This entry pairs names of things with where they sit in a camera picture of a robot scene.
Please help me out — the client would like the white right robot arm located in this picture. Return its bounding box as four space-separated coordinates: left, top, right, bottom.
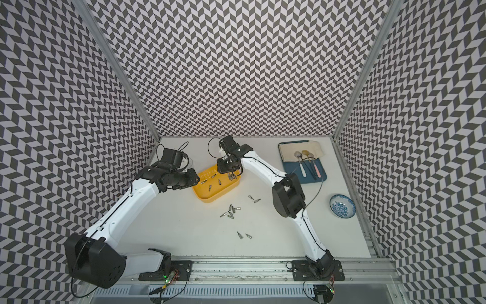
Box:
217 135 338 279

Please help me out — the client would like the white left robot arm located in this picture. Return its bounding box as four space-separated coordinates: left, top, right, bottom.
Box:
64 148 200 289

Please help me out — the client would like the yellow plastic storage box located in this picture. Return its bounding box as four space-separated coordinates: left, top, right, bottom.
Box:
192 165 240 203

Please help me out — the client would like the beige folded cloth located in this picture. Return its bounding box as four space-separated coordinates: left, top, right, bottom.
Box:
278 141 324 162

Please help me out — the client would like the teal plastic tray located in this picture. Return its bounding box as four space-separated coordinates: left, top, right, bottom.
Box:
280 140 327 184

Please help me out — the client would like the blue patterned bowl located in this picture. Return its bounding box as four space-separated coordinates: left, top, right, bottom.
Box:
329 195 356 219

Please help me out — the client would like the white handled spoon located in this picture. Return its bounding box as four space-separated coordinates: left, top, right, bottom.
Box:
294 151 307 177

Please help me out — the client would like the gold spoon green handle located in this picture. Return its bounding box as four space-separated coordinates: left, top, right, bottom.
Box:
302 150 316 178

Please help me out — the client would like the pink handled spoon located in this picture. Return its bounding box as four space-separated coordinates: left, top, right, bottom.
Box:
308 153 321 179

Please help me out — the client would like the aluminium corner post left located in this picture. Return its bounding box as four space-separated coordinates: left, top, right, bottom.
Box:
72 0 160 143

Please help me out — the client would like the aluminium corner post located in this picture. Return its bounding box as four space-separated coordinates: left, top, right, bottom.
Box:
72 0 160 143
332 0 404 141

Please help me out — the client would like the aluminium corner post right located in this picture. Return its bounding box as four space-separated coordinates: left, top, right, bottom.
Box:
332 0 404 141

